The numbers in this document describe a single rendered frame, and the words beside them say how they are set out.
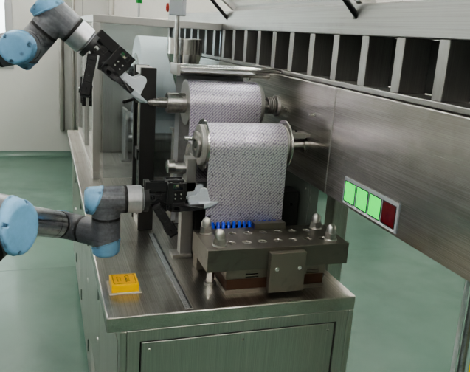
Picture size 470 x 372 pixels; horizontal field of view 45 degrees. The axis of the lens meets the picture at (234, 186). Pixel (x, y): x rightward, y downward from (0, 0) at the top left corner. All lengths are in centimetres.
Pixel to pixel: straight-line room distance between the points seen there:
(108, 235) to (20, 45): 53
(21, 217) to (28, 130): 595
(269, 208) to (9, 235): 78
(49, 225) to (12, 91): 561
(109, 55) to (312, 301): 83
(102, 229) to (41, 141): 566
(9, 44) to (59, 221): 47
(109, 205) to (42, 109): 563
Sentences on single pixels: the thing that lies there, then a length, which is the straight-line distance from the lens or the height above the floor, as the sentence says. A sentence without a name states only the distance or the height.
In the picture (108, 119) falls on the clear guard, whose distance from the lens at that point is 256.
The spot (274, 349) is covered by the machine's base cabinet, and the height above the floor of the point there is 76.
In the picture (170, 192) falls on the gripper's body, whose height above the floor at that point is 114.
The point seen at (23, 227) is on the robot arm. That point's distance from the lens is 124.
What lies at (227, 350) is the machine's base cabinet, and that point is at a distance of 152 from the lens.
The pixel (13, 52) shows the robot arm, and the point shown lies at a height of 149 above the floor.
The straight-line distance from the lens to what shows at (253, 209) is 166.
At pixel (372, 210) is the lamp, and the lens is 140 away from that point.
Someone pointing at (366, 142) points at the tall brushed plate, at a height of 132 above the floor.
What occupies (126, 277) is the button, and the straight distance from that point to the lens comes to 154.
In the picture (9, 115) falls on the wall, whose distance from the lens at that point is 714.
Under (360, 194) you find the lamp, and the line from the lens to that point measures 145.
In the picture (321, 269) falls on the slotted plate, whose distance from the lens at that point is 160.
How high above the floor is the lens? 156
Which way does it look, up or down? 15 degrees down
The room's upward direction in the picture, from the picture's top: 4 degrees clockwise
